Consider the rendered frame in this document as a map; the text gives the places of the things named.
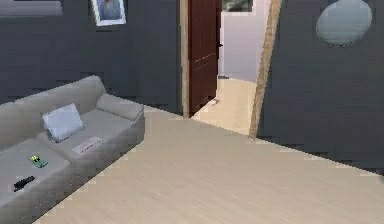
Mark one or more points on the dark red room door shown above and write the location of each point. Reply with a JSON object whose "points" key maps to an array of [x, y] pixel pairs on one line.
{"points": [[203, 53]]}

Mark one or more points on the light grey sofa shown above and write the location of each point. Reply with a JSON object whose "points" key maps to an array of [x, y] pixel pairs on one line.
{"points": [[110, 125]]}

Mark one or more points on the white remote control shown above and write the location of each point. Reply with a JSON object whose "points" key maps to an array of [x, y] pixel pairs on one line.
{"points": [[87, 144]]}

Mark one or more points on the dark green framed picture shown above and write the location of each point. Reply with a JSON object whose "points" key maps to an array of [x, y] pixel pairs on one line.
{"points": [[237, 5]]}

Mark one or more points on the pale blue square pillow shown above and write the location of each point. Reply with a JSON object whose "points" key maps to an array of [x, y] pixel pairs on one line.
{"points": [[63, 122]]}

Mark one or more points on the green small flat object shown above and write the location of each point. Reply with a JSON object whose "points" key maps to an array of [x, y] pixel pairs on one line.
{"points": [[38, 161]]}

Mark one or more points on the black remote control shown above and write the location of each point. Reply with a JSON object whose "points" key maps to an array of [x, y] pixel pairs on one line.
{"points": [[23, 183]]}

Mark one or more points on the white framed wall picture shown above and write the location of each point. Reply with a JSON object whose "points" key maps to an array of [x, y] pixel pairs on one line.
{"points": [[109, 11]]}

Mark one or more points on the oval wall mirror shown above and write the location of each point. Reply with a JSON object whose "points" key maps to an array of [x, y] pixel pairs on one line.
{"points": [[343, 22]]}

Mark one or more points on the grey framed wall picture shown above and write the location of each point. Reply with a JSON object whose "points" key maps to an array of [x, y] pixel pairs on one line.
{"points": [[30, 7]]}

